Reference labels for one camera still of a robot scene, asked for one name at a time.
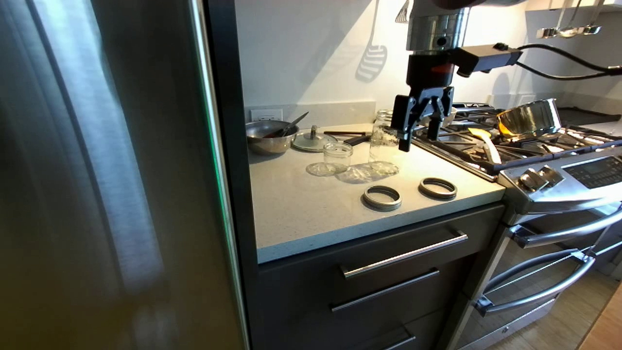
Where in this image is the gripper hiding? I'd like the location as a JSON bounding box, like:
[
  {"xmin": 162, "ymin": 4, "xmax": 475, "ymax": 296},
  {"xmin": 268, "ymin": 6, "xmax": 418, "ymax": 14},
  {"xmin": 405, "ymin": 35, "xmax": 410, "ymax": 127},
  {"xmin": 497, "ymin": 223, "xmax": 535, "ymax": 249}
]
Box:
[{"xmin": 391, "ymin": 50, "xmax": 458, "ymax": 153}]

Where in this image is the white bowl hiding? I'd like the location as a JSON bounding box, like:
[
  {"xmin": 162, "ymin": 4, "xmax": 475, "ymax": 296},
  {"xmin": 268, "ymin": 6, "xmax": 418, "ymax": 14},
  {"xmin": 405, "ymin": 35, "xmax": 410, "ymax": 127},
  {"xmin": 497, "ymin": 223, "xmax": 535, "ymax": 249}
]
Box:
[{"xmin": 419, "ymin": 106, "xmax": 458, "ymax": 128}]

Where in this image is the tall glass jar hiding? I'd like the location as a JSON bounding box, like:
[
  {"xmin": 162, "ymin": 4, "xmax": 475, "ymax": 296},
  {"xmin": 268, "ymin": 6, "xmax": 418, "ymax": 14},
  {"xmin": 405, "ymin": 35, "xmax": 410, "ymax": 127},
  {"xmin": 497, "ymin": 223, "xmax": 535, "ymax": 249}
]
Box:
[{"xmin": 368, "ymin": 109, "xmax": 402, "ymax": 176}]

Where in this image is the black kitchen utensil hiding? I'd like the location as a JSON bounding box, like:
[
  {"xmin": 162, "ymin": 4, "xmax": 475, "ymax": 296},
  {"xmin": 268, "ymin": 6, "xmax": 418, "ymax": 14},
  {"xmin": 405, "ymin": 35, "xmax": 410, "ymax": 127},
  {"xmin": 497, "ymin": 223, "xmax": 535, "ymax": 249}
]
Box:
[{"xmin": 324, "ymin": 130, "xmax": 373, "ymax": 147}]

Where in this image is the yellow spatula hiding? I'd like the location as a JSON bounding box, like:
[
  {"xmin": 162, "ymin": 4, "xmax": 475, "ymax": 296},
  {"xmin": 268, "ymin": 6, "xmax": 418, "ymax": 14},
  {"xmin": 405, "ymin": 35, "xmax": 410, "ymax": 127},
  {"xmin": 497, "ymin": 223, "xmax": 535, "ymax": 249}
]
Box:
[{"xmin": 467, "ymin": 127, "xmax": 502, "ymax": 165}]

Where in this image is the small glass jar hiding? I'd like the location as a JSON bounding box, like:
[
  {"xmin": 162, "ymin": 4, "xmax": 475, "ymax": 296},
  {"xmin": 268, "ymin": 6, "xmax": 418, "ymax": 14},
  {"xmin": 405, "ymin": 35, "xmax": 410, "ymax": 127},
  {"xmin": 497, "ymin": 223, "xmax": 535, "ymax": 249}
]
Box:
[{"xmin": 323, "ymin": 141, "xmax": 354, "ymax": 174}]

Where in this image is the hanging metal turner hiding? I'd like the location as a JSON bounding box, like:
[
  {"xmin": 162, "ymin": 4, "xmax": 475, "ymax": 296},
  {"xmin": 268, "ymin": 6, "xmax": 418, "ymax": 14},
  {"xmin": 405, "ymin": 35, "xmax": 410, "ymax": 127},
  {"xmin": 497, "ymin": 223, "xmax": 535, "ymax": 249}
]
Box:
[{"xmin": 394, "ymin": 0, "xmax": 413, "ymax": 24}]

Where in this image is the steel pot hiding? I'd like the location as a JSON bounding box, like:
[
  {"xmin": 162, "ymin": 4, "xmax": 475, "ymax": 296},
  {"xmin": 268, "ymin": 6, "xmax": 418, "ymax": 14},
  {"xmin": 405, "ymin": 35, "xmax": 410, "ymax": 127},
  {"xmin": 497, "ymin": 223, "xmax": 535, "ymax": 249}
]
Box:
[{"xmin": 495, "ymin": 98, "xmax": 563, "ymax": 140}]

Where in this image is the steel pot lid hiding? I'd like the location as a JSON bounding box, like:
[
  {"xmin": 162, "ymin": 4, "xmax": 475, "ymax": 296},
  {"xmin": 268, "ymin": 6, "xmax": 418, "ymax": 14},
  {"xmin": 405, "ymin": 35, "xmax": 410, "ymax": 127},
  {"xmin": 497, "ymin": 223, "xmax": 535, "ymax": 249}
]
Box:
[{"xmin": 291, "ymin": 125, "xmax": 338, "ymax": 153}]

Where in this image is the stove knob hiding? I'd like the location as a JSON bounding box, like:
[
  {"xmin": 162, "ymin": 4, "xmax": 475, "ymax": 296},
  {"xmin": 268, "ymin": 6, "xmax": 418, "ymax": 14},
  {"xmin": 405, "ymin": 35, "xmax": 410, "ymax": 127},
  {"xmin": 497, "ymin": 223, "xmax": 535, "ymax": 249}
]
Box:
[
  {"xmin": 518, "ymin": 168, "xmax": 548, "ymax": 192},
  {"xmin": 538, "ymin": 165, "xmax": 565, "ymax": 186}
]

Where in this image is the stainless steel stove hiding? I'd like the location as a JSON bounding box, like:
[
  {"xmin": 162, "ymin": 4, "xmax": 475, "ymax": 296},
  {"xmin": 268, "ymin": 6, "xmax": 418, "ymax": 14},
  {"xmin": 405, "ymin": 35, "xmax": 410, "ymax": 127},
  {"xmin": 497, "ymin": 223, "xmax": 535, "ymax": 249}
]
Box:
[{"xmin": 412, "ymin": 101, "xmax": 622, "ymax": 350}]

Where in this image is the steel mixing bowl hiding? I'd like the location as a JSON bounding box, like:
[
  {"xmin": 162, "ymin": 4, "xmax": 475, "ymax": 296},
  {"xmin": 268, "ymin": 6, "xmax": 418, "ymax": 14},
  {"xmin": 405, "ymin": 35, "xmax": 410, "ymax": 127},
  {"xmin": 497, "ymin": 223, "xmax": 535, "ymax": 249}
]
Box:
[{"xmin": 245, "ymin": 120, "xmax": 300, "ymax": 156}]

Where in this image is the hanging steel ladle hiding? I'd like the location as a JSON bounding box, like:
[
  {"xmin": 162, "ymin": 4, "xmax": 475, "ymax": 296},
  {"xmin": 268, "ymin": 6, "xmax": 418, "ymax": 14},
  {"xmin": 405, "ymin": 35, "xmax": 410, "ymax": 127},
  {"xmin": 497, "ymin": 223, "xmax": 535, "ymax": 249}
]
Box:
[
  {"xmin": 555, "ymin": 0, "xmax": 583, "ymax": 39},
  {"xmin": 582, "ymin": 0, "xmax": 605, "ymax": 35}
]

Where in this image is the small oven door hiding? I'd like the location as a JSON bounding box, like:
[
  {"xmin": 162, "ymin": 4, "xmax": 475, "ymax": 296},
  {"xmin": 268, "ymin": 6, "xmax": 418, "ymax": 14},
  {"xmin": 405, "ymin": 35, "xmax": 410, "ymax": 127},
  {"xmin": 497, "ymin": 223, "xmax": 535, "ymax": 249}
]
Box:
[{"xmin": 505, "ymin": 202, "xmax": 622, "ymax": 251}]

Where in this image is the dark drawer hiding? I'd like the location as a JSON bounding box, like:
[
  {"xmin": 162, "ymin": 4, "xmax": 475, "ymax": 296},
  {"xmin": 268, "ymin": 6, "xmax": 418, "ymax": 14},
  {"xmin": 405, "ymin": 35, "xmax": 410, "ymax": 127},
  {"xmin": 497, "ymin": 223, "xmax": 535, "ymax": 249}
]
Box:
[
  {"xmin": 258, "ymin": 255, "xmax": 479, "ymax": 350},
  {"xmin": 257, "ymin": 203, "xmax": 506, "ymax": 312}
]

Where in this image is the large oven door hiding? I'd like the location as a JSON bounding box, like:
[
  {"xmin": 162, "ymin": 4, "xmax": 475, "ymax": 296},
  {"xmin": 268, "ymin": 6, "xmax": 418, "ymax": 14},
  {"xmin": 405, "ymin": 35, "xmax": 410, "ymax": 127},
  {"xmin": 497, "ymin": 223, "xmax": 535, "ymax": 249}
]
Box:
[{"xmin": 454, "ymin": 228, "xmax": 622, "ymax": 350}]

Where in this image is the stainless steel refrigerator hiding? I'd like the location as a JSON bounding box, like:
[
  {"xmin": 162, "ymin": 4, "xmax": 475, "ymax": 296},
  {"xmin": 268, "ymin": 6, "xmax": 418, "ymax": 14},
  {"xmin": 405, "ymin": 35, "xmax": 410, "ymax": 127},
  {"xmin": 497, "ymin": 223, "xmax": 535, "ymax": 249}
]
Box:
[{"xmin": 0, "ymin": 0, "xmax": 258, "ymax": 350}]

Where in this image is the metal jar ring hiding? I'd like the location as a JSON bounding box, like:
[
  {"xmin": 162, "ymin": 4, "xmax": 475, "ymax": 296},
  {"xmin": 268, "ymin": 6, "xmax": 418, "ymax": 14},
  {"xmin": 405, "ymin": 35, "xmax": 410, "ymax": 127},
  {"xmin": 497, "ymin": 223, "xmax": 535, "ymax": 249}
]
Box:
[
  {"xmin": 418, "ymin": 177, "xmax": 458, "ymax": 200},
  {"xmin": 362, "ymin": 185, "xmax": 403, "ymax": 212}
]

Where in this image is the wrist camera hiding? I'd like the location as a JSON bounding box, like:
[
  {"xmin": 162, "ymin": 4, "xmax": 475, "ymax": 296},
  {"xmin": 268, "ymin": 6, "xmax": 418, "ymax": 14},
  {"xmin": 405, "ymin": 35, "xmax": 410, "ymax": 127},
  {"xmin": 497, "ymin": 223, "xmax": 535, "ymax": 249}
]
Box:
[{"xmin": 454, "ymin": 44, "xmax": 523, "ymax": 78}]

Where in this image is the spoon with dark handle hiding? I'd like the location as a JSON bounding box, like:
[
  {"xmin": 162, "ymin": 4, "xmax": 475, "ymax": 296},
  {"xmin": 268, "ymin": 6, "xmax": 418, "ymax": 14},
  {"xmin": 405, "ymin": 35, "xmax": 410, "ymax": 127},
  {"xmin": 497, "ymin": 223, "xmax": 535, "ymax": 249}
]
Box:
[{"xmin": 275, "ymin": 111, "xmax": 310, "ymax": 138}]

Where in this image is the drawer handle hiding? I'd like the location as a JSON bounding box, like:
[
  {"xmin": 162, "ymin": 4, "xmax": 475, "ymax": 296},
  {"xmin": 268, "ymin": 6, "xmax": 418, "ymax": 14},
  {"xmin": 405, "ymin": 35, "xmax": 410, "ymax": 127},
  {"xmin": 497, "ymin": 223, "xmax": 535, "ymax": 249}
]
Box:
[
  {"xmin": 381, "ymin": 334, "xmax": 417, "ymax": 350},
  {"xmin": 340, "ymin": 230, "xmax": 469, "ymax": 280},
  {"xmin": 330, "ymin": 268, "xmax": 441, "ymax": 313}
]

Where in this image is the white wall socket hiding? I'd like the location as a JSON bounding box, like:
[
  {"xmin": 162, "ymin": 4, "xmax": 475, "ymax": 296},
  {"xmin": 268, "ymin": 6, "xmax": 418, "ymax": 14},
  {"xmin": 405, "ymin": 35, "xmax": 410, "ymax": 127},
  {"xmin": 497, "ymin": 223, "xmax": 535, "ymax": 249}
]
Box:
[{"xmin": 250, "ymin": 108, "xmax": 284, "ymax": 123}]

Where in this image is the small oven door handle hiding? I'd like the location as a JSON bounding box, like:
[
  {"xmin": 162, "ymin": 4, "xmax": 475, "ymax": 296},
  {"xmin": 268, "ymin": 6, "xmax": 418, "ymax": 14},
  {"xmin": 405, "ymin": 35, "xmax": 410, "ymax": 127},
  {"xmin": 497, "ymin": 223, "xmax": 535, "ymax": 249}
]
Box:
[{"xmin": 509, "ymin": 208, "xmax": 622, "ymax": 249}]

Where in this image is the large oven door handle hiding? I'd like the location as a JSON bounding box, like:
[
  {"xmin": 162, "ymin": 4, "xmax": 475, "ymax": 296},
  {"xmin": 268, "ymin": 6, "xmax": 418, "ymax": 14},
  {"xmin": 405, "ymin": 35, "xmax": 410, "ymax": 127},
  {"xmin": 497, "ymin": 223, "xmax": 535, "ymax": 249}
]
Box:
[{"xmin": 473, "ymin": 249, "xmax": 597, "ymax": 317}]

